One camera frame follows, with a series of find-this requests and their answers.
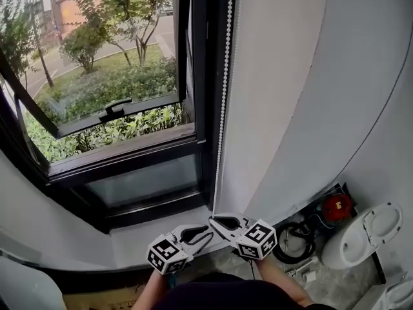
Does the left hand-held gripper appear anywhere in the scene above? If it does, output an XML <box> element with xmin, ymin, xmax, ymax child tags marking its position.
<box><xmin>146</xmin><ymin>223</ymin><xmax>216</xmax><ymax>276</ymax></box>

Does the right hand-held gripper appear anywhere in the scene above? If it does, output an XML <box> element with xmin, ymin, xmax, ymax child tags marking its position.
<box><xmin>208</xmin><ymin>212</ymin><xmax>278</xmax><ymax>261</ymax></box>

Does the white bead blind chain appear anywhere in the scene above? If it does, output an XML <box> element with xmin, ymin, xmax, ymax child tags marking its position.
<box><xmin>211</xmin><ymin>0</ymin><xmax>235</xmax><ymax>219</ymax></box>

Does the person's right forearm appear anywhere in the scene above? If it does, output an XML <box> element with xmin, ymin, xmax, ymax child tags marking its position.
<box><xmin>254</xmin><ymin>256</ymin><xmax>316</xmax><ymax>306</ymax></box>

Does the person's left forearm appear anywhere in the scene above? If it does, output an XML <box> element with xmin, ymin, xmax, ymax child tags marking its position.
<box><xmin>138</xmin><ymin>269</ymin><xmax>177</xmax><ymax>306</ymax></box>

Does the person's dark shirt torso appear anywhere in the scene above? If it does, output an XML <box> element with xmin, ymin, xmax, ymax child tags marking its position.
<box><xmin>130</xmin><ymin>271</ymin><xmax>339</xmax><ymax>310</ymax></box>

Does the large cardboard box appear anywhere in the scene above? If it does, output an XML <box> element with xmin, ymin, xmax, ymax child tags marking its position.
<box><xmin>63</xmin><ymin>284</ymin><xmax>149</xmax><ymax>310</ymax></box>

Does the red and blue vacuum cleaner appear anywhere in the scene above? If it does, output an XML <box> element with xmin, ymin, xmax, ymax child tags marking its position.
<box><xmin>305</xmin><ymin>191</ymin><xmax>358</xmax><ymax>231</ymax></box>

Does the white egg-shaped toilet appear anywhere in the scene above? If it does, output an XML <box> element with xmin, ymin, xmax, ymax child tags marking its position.
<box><xmin>321</xmin><ymin>201</ymin><xmax>404</xmax><ymax>270</ymax></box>

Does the black framed window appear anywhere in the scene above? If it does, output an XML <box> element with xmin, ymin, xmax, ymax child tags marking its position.
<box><xmin>0</xmin><ymin>0</ymin><xmax>239</xmax><ymax>235</ymax></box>

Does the white floor toilet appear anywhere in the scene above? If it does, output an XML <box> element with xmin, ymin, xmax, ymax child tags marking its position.
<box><xmin>358</xmin><ymin>279</ymin><xmax>413</xmax><ymax>310</ymax></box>

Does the black coiled hose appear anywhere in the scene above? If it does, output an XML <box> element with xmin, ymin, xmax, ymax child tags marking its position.
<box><xmin>272</xmin><ymin>222</ymin><xmax>317</xmax><ymax>265</ymax></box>

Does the black window handle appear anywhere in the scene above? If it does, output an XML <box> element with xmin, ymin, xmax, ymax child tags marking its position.
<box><xmin>98</xmin><ymin>98</ymin><xmax>133</xmax><ymax>124</ymax></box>

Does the thin black wall cable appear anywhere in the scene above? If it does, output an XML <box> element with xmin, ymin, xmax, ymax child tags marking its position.
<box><xmin>335</xmin><ymin>65</ymin><xmax>413</xmax><ymax>182</ymax></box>

